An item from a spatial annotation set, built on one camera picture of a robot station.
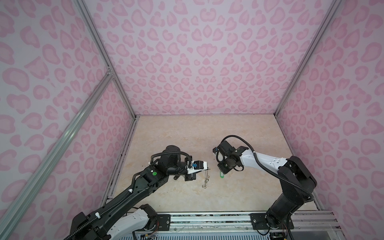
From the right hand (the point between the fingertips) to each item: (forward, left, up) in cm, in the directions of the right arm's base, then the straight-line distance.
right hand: (222, 167), depth 88 cm
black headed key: (-5, +27, -3) cm, 28 cm away
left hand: (-8, +10, +21) cm, 24 cm away
